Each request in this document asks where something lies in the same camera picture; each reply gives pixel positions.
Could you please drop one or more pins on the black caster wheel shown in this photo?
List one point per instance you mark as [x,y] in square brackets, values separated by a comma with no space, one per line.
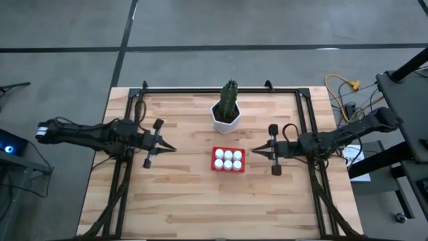
[400,218]

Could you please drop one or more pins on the red plastic basket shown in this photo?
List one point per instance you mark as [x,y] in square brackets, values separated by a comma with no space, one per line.
[213,159]

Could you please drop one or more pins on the black aluminium table frame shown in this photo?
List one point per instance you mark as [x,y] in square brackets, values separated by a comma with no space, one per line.
[217,90]

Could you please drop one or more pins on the green cactus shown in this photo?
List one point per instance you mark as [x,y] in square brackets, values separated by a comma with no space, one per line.
[228,97]

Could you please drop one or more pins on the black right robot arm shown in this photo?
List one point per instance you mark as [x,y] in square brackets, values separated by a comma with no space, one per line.
[351,132]

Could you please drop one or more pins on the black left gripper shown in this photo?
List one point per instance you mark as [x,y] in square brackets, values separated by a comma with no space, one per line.
[152,144]

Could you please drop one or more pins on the white hexagonal plant pot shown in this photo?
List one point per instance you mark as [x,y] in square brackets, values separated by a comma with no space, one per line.
[225,127]

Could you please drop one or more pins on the black power strip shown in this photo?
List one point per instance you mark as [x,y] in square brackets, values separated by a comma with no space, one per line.
[350,109]

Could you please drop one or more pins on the white paper sheet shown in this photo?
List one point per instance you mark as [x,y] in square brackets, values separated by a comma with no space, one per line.
[359,175]

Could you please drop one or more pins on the black equipment stand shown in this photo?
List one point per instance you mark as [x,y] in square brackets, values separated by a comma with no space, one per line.
[411,107]

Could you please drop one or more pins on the white pill bottle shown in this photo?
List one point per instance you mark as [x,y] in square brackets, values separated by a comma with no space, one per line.
[227,164]
[236,165]
[218,163]
[228,154]
[219,153]
[237,155]

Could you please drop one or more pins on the black device with blue light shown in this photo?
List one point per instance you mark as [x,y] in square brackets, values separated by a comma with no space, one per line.
[16,144]

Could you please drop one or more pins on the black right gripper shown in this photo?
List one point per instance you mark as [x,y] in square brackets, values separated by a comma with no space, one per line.
[284,149]

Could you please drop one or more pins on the black tripod leg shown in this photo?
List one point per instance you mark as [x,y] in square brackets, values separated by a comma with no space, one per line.
[16,86]

